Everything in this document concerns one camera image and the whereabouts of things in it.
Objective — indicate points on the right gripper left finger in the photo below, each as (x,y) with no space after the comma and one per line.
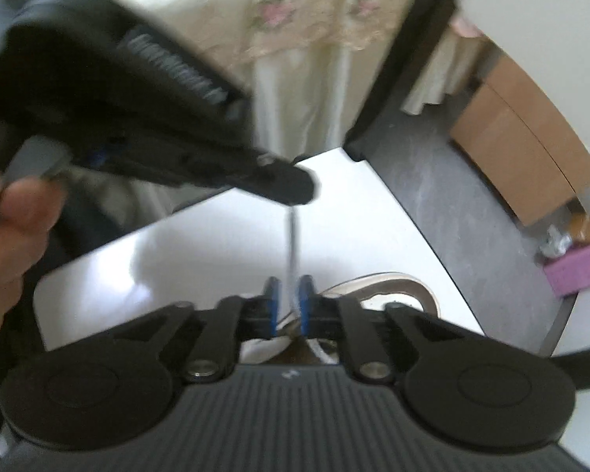
(259,314)

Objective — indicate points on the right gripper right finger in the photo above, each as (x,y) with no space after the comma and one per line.
(320,318)

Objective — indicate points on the white brown sneaker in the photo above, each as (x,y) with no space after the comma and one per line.
(373,291)

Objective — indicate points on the left hand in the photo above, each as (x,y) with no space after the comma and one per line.
(29,208)

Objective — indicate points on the white black chair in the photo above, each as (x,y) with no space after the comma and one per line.
(270,417)

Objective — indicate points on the bed with floral cover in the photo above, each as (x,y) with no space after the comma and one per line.
(309,63)

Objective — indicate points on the crumpled plastic wrapper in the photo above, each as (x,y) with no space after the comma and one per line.
(555,244)

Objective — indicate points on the wooden drawer cabinet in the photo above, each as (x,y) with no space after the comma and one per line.
(522,144)

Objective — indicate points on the brown cardboard box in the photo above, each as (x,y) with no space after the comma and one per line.
(579,229)

